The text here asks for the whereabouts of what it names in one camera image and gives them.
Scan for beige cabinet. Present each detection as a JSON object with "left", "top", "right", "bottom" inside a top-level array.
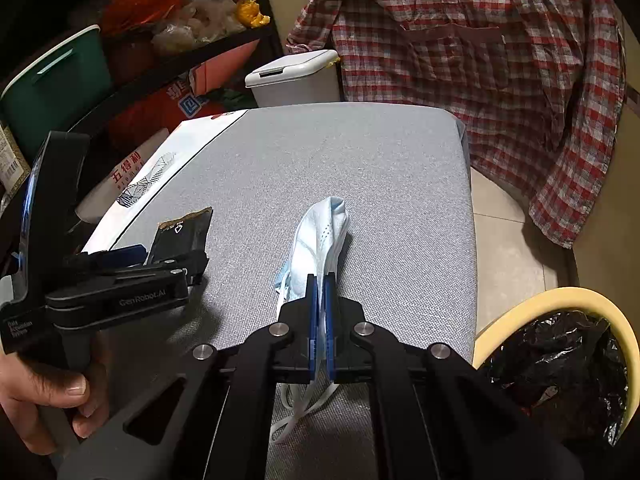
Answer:
[{"left": 570, "top": 0, "right": 640, "bottom": 322}]

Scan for person's left hand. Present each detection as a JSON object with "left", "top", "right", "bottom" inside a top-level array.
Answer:
[{"left": 0, "top": 329, "right": 110, "bottom": 457}]

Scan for red printed bag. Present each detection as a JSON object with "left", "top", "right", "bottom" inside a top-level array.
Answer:
[{"left": 107, "top": 40, "right": 262, "bottom": 152}]

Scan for blue face mask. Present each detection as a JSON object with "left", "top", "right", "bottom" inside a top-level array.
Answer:
[{"left": 270, "top": 196, "right": 352, "bottom": 444}]

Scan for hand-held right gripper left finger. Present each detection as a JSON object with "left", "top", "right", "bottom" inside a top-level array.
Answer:
[{"left": 57, "top": 274, "right": 319, "bottom": 480}]

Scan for black metal shelf rack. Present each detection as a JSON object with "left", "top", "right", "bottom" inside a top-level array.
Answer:
[{"left": 0, "top": 0, "right": 287, "bottom": 201}]

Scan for clear bags of food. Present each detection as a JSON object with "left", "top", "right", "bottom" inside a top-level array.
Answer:
[{"left": 150, "top": 0, "right": 242, "bottom": 57}]

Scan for teal storage container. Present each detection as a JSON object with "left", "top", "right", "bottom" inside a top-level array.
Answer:
[{"left": 0, "top": 25, "right": 114, "bottom": 147}]

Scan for white lidded bin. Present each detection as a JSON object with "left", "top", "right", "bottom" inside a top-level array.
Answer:
[{"left": 244, "top": 50, "right": 342, "bottom": 109}]

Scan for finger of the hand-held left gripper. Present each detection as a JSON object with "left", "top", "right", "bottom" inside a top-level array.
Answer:
[
  {"left": 100, "top": 250, "right": 210, "bottom": 288},
  {"left": 64, "top": 243, "right": 149, "bottom": 274}
]

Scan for beige printed box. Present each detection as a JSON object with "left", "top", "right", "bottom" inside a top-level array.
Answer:
[{"left": 0, "top": 124, "right": 32, "bottom": 192}]

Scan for red plaid shirt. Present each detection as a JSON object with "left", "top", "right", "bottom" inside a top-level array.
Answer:
[{"left": 285, "top": 0, "right": 627, "bottom": 250}]

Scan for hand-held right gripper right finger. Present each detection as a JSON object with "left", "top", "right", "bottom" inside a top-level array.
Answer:
[{"left": 323, "top": 272, "right": 584, "bottom": 480}]

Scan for black bin liner bag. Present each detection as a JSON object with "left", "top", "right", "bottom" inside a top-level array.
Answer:
[{"left": 481, "top": 311, "right": 629, "bottom": 447}]

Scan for yellow plastic bag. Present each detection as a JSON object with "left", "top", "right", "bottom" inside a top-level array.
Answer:
[{"left": 235, "top": 0, "right": 271, "bottom": 30}]

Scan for orange plastic bag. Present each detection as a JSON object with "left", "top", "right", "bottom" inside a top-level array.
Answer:
[{"left": 100, "top": 0, "right": 197, "bottom": 37}]

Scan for black snack wrapper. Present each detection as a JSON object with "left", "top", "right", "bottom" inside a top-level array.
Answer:
[{"left": 145, "top": 206, "right": 215, "bottom": 266}]

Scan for yellow-rimmed waste bin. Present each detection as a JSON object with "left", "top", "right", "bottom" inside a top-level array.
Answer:
[{"left": 471, "top": 286, "right": 637, "bottom": 462}]

